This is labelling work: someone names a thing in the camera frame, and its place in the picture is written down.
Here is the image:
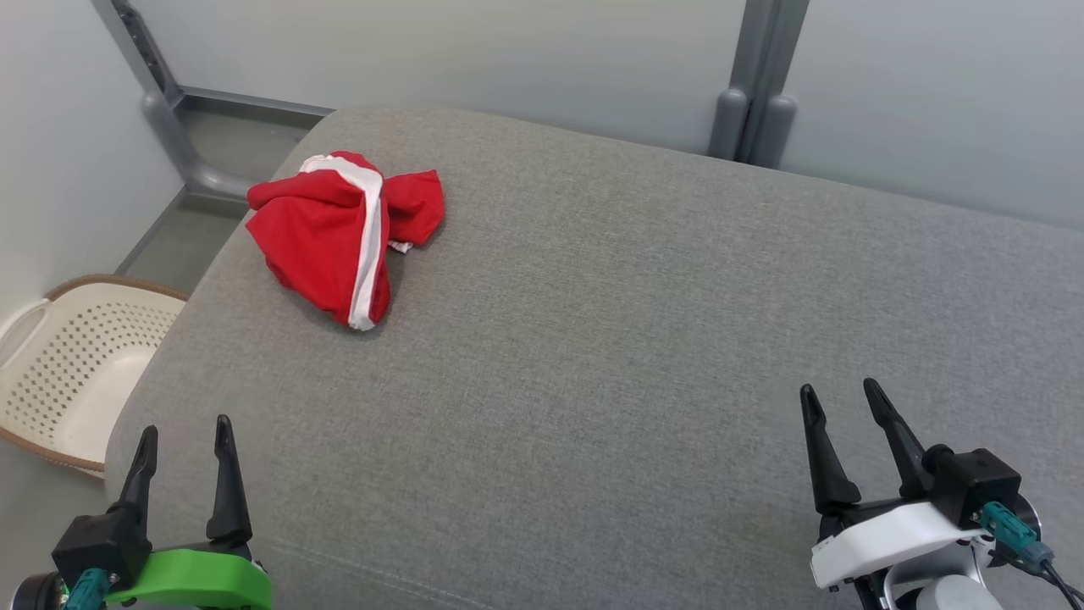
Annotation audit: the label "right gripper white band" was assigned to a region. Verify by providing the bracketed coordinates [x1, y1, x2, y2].
[799, 378, 987, 590]

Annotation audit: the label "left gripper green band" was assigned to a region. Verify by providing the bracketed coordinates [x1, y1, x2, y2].
[106, 415, 274, 610]

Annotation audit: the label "red shorts with white stripe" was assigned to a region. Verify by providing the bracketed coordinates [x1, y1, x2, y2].
[246, 151, 445, 332]

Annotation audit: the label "cream perforated laundry basket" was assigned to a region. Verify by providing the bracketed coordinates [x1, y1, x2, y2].
[0, 274, 189, 480]

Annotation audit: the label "left camera cable teal plug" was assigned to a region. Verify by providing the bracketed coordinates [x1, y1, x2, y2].
[64, 568, 115, 610]

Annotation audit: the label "camera cable teal plug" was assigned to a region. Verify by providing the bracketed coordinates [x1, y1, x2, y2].
[64, 568, 115, 610]
[974, 502, 1084, 607]

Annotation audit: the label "right camera cable teal plug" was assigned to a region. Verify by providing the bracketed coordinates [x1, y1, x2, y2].
[974, 502, 1084, 607]

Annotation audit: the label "grey corner partition post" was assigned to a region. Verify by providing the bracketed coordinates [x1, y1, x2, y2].
[91, 0, 255, 204]

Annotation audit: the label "grey partition base rail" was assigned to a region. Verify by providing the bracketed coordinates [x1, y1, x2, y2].
[178, 85, 335, 117]

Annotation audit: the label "grey double partition post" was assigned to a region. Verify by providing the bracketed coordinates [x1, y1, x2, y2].
[708, 0, 810, 169]

